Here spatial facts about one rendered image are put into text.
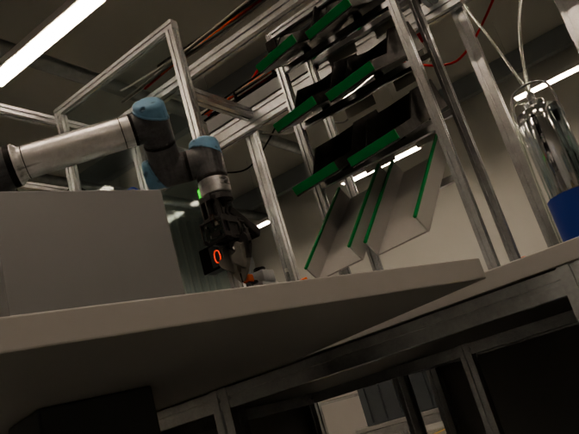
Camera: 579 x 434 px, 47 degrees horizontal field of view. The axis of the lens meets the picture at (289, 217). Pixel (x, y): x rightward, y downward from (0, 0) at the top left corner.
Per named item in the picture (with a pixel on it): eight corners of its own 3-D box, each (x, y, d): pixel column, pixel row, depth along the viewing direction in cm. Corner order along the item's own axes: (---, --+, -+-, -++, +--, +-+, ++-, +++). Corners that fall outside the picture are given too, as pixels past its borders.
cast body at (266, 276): (265, 293, 155) (258, 264, 157) (251, 299, 157) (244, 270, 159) (286, 292, 162) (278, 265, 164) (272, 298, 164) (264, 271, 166)
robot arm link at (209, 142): (186, 151, 166) (219, 143, 167) (196, 191, 163) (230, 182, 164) (182, 138, 159) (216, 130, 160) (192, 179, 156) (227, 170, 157)
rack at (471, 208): (508, 284, 128) (379, -48, 151) (352, 339, 146) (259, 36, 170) (538, 284, 145) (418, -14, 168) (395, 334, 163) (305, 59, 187)
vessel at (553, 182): (592, 180, 187) (540, 66, 198) (544, 200, 194) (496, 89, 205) (601, 186, 199) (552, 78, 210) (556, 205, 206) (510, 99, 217)
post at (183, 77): (253, 340, 176) (171, 27, 206) (245, 344, 178) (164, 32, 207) (260, 339, 179) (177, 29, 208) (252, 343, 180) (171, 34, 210)
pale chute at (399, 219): (430, 231, 124) (414, 215, 123) (377, 256, 133) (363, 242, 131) (450, 147, 144) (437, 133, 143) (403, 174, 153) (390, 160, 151)
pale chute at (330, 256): (364, 259, 132) (349, 244, 131) (318, 282, 140) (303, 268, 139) (391, 176, 152) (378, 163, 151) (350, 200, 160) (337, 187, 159)
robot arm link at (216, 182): (212, 189, 165) (236, 176, 161) (216, 206, 163) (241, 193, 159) (191, 185, 159) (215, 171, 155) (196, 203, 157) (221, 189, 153)
